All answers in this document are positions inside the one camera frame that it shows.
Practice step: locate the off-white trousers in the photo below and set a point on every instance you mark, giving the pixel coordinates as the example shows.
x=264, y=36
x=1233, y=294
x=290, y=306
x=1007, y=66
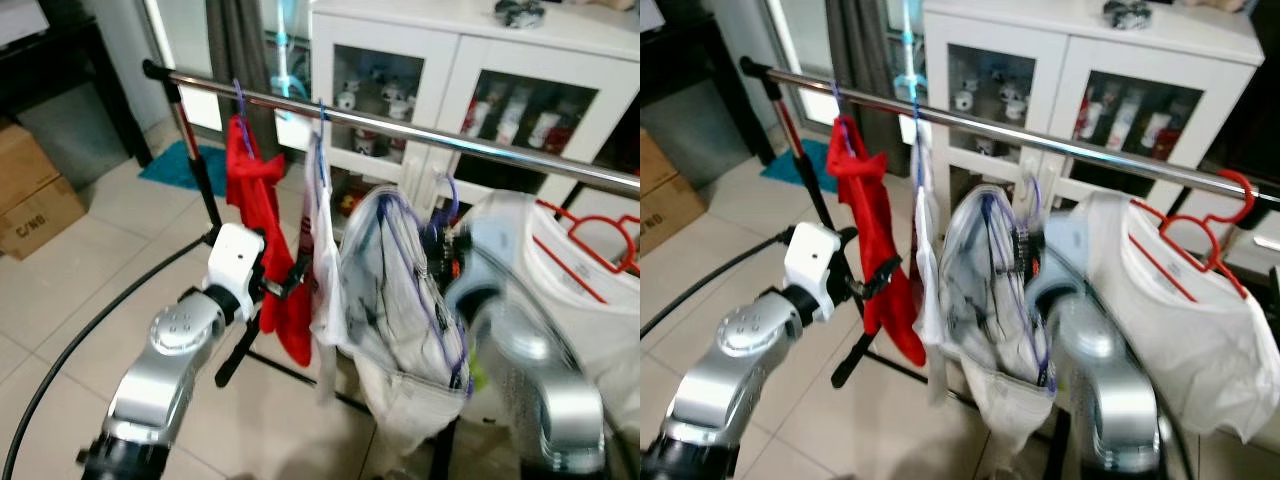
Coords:
x=400, y=290
x=990, y=290

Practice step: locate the purple plastic hanger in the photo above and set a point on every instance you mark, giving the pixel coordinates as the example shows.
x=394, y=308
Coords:
x=455, y=200
x=1030, y=195

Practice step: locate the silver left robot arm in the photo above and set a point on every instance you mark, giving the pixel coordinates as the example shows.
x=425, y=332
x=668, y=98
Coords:
x=160, y=370
x=745, y=350

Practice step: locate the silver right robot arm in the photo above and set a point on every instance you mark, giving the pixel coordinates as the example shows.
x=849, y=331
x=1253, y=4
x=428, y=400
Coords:
x=540, y=390
x=1105, y=390

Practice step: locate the blue plastic hanger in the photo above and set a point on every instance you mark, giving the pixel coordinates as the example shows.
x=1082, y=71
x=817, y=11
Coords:
x=238, y=100
x=836, y=100
x=321, y=150
x=916, y=150

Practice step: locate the red plastic hanger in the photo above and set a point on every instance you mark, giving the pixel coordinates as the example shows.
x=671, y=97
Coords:
x=585, y=228
x=1240, y=182

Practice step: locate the white shirt with blue collar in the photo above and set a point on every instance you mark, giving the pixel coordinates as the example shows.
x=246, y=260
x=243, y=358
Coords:
x=322, y=250
x=930, y=270

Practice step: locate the red shirt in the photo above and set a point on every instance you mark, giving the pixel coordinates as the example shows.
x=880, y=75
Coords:
x=870, y=210
x=262, y=200

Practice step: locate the white monster print T-shirt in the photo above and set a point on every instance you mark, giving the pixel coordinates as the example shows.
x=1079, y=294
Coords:
x=1180, y=330
x=520, y=225

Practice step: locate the teal floor mat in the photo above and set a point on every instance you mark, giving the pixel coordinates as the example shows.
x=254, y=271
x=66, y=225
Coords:
x=180, y=168
x=795, y=165

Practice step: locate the white red bottle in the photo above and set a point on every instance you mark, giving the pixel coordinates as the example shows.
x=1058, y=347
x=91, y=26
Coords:
x=1168, y=128
x=483, y=110
x=515, y=115
x=1090, y=110
x=1125, y=115
x=557, y=125

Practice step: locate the black white figurine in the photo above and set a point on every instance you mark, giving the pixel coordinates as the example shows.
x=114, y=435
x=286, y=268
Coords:
x=965, y=96
x=348, y=96
x=1012, y=103
x=402, y=103

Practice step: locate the printed cardboard box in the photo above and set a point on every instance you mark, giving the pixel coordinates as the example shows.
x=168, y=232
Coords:
x=45, y=225
x=675, y=215

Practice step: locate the white glass door cabinet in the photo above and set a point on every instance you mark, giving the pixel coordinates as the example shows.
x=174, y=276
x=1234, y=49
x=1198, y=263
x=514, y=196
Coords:
x=440, y=50
x=1050, y=50

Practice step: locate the dark grey curtain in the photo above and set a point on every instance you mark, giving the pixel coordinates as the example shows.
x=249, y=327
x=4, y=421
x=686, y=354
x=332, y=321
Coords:
x=860, y=40
x=240, y=40

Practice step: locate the white framed glass door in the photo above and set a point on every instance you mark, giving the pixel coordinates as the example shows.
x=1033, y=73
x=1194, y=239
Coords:
x=180, y=60
x=800, y=50

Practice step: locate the dark metal ornament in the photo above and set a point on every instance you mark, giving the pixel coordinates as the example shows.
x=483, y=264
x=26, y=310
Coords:
x=1127, y=13
x=520, y=13

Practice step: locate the black desk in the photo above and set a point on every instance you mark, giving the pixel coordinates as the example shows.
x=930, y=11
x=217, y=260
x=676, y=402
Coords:
x=690, y=60
x=70, y=70

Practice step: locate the pale grey right wrist camera mount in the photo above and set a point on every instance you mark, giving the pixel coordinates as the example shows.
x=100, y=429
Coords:
x=497, y=245
x=1068, y=245

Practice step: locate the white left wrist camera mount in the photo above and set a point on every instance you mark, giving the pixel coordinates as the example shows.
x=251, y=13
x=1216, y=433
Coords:
x=812, y=265
x=232, y=262

